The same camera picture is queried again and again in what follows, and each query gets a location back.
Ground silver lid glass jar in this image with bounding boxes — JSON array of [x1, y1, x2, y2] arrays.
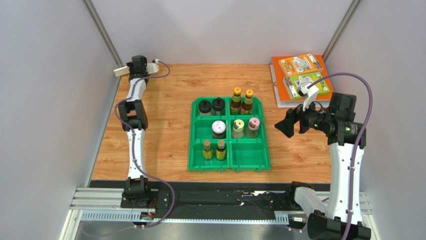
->
[[113, 66, 130, 77]]

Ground green plastic divided bin tray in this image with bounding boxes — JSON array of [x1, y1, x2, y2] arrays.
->
[[187, 96, 271, 173]]

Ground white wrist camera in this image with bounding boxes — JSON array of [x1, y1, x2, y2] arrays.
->
[[297, 82, 319, 111], [146, 58, 160, 75]]

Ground yellow cap green label bottle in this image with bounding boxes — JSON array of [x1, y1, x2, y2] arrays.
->
[[230, 87, 242, 115]]

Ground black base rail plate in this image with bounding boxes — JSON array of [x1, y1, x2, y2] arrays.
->
[[89, 180, 302, 220]]

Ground yellow cap soy sauce bottle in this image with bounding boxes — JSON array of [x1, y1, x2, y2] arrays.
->
[[240, 89, 254, 115]]

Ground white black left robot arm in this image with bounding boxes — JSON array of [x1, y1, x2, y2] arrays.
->
[[114, 55, 153, 209]]

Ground black lid jar white granules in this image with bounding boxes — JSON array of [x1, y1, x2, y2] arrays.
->
[[198, 99, 212, 116]]

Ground orange comic book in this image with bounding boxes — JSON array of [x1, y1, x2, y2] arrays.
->
[[278, 53, 323, 77]]

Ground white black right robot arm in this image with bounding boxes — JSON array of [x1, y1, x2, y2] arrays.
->
[[274, 92, 372, 240]]

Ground white lid sauce jar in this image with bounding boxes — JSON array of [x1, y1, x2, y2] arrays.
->
[[211, 120, 227, 139]]

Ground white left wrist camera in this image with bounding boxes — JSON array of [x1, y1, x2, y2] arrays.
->
[[146, 58, 160, 75]]

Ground green comic book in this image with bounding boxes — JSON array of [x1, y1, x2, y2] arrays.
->
[[282, 72, 331, 101]]

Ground yellow-green lid sesame jar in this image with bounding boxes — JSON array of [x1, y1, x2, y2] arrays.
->
[[231, 119, 245, 139]]

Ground aluminium frame post right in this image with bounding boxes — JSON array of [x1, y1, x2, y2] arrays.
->
[[322, 0, 363, 63]]

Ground aluminium frame post left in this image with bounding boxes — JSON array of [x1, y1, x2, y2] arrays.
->
[[81, 0, 122, 70]]

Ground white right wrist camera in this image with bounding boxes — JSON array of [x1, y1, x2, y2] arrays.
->
[[297, 82, 319, 111]]

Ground aluminium frame post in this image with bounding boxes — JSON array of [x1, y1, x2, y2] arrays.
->
[[81, 0, 122, 70], [322, 0, 363, 63]]

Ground pink lid spice bottle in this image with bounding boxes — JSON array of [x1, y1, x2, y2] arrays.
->
[[245, 117, 261, 138]]

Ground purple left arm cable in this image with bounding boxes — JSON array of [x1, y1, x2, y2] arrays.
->
[[114, 59, 176, 229]]

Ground small yellow label oil bottle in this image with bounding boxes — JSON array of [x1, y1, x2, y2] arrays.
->
[[202, 139, 213, 160]]

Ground orange ring binder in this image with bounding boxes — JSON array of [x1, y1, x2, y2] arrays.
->
[[269, 53, 328, 108]]

